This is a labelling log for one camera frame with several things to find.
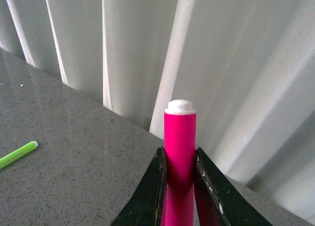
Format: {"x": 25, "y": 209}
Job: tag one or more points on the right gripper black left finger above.
{"x": 145, "y": 208}

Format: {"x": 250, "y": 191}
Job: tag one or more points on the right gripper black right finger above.
{"x": 218, "y": 202}

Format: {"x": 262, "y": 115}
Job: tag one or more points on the pink marker pen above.
{"x": 179, "y": 144}

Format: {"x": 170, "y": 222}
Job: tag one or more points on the green marker pen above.
{"x": 17, "y": 154}

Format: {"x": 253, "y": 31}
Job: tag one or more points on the white curtain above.
{"x": 248, "y": 66}

